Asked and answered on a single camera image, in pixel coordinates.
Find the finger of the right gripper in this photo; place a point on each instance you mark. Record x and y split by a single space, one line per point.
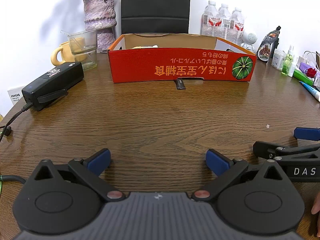
307 133
268 150

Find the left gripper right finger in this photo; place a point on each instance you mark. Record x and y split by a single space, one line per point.
217 162

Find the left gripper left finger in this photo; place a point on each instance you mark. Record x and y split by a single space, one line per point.
98 162

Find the yellow white plush toy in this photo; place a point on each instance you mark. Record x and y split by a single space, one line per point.
144 47

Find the person's right hand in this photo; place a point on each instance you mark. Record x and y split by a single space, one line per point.
316 205

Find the white blue tube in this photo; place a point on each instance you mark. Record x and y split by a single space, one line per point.
314 92

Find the green box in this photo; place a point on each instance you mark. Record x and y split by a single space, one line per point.
302 77

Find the red rose ornament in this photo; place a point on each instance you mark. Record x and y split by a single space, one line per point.
311 72

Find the small white spray bottle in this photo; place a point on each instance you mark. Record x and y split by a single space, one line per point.
293 63

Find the green sanitizer bottle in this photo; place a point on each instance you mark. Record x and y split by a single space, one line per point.
287 64

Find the white wipes container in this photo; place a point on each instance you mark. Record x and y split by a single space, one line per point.
277 59

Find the black candy wrapper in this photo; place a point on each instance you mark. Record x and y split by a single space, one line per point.
180 84

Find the black case with stickers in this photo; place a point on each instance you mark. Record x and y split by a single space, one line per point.
52 85

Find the black sauce pouch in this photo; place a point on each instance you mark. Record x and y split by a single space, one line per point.
268 45

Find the white robot figurine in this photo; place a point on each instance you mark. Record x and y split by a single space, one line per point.
248 39

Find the red cardboard box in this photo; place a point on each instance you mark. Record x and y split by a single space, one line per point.
179 56

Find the yellow ceramic mug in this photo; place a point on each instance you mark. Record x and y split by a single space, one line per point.
66 55

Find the clear glass cup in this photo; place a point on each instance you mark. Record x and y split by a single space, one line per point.
83 46

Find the right water bottle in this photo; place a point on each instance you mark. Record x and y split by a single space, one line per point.
235 32

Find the water bottle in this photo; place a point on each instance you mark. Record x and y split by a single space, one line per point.
224 22
235 32
209 19

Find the middle water bottle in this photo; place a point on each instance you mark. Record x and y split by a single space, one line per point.
224 22

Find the left water bottle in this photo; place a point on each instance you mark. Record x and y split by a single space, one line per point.
209 19

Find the purple textured vase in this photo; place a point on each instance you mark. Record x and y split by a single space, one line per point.
100 15

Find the black paper bag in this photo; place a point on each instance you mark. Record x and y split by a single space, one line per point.
155 16

